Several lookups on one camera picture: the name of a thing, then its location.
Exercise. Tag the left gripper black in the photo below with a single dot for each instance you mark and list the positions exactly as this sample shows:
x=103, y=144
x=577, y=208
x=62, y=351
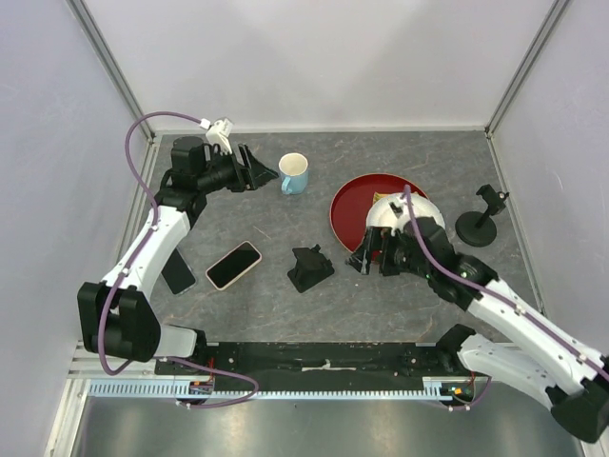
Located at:
x=252, y=175

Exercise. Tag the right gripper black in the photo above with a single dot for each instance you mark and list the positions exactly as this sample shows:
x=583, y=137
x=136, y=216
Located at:
x=376, y=239

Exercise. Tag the black folding phone stand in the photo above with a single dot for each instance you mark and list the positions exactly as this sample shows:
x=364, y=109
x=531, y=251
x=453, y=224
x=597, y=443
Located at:
x=311, y=268

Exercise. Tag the phone with beige case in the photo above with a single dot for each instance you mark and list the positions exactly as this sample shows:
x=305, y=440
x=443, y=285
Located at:
x=234, y=265

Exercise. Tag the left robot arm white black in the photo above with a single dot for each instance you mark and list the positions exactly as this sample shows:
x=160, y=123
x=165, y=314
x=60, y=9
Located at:
x=116, y=317

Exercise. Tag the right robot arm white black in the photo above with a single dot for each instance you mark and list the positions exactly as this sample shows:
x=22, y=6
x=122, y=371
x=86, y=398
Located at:
x=560, y=372

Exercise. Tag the black round-base phone holder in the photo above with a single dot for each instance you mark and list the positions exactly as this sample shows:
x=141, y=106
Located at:
x=477, y=229

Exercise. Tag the dark phone with grey case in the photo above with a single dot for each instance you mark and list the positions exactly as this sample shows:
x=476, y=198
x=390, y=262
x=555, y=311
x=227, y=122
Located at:
x=180, y=275

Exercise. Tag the blue mug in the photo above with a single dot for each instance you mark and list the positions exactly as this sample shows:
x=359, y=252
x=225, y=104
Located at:
x=293, y=169

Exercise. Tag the white paper plate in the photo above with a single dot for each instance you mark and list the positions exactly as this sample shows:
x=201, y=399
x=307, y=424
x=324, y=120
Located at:
x=380, y=215

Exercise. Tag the red round tray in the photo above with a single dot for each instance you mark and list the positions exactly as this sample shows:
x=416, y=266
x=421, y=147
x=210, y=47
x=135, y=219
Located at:
x=351, y=203

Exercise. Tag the yellow item on tray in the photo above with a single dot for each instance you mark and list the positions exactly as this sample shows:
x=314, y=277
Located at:
x=378, y=196

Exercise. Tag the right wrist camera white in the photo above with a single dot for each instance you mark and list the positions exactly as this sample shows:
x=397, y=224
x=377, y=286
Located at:
x=400, y=209

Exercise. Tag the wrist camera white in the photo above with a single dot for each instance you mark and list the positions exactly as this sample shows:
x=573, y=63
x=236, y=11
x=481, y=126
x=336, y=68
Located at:
x=400, y=209
x=217, y=133

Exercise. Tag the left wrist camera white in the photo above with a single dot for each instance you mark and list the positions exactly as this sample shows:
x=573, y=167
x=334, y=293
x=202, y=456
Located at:
x=217, y=133

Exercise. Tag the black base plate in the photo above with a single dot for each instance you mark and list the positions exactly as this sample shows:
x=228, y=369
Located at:
x=332, y=364

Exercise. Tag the grey slotted cable duct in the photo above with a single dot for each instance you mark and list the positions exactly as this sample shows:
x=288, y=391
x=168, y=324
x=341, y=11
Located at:
x=427, y=390

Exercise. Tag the aluminium frame rail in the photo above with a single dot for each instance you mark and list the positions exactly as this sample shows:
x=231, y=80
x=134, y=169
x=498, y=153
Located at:
x=85, y=364

